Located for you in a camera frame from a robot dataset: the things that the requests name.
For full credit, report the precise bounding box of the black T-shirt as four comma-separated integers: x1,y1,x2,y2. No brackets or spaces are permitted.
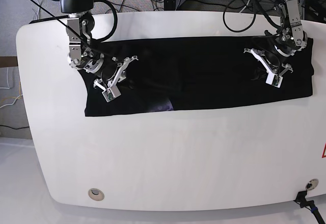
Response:
80,37,314,117

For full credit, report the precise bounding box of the black clamp with cable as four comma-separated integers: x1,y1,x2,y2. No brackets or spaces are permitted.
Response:
294,190,325,224

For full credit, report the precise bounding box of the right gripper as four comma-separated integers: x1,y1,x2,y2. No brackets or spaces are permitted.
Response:
86,54,138,91

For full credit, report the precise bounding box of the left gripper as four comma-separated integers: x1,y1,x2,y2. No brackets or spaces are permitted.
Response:
244,44,293,81

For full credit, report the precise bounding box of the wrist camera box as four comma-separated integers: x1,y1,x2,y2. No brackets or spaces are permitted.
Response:
265,73,283,88
102,86,121,102

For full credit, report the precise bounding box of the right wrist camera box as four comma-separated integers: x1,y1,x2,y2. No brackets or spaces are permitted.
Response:
102,86,121,102

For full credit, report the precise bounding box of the table grommet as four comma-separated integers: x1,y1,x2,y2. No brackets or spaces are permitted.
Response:
88,188,104,201
306,179,319,191

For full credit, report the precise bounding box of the right table grommet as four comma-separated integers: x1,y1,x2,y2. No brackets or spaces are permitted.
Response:
306,179,319,191

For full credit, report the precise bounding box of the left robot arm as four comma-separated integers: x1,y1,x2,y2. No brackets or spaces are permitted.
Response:
244,0,308,88

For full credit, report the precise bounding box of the left table grommet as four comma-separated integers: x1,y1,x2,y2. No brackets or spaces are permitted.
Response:
88,188,104,201

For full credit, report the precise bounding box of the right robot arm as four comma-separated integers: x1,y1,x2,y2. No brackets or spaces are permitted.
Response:
59,0,136,92

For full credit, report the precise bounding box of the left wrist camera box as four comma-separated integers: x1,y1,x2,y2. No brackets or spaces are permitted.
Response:
265,73,283,88

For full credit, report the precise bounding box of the red warning sticker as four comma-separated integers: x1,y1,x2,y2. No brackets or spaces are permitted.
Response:
322,144,326,158

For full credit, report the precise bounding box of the white floor cable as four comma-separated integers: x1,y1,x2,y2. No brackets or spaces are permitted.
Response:
0,67,23,107

